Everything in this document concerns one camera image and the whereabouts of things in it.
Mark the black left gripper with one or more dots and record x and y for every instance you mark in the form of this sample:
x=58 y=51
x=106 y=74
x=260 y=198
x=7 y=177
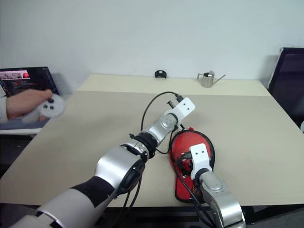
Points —
x=172 y=103

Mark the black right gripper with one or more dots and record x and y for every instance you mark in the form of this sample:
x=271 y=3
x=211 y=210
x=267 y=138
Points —
x=187 y=167

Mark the red and black paddle case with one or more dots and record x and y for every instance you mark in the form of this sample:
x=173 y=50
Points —
x=187 y=142

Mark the white handheld controller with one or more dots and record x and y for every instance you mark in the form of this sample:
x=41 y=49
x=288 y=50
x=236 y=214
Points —
x=53 y=108

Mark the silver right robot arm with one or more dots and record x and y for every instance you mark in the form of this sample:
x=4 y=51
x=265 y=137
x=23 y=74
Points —
x=221 y=199

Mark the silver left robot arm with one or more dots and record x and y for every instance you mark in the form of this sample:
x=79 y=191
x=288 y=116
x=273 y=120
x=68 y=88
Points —
x=118 y=166

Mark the person's bare hand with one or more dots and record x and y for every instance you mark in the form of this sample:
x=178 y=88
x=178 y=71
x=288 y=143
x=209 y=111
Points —
x=26 y=102

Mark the small black clamp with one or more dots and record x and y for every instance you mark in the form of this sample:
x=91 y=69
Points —
x=160 y=74

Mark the small metal watering can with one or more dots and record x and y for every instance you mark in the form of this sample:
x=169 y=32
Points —
x=208 y=80

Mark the black chair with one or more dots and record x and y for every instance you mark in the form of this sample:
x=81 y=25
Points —
x=289 y=83

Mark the grey round object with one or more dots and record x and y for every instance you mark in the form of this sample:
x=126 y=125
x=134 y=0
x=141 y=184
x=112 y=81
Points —
x=302 y=126

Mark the open grey laptop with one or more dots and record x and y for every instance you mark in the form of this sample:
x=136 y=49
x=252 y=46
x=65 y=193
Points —
x=35 y=80

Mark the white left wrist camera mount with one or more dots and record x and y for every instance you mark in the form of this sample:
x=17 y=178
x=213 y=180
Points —
x=184 y=108

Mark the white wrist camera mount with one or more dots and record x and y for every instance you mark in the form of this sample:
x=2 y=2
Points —
x=200 y=156
x=184 y=108

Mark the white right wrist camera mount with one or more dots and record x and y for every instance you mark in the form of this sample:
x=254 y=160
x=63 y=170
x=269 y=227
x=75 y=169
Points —
x=200 y=156

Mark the black table frame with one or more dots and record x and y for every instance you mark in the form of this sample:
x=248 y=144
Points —
x=261 y=212

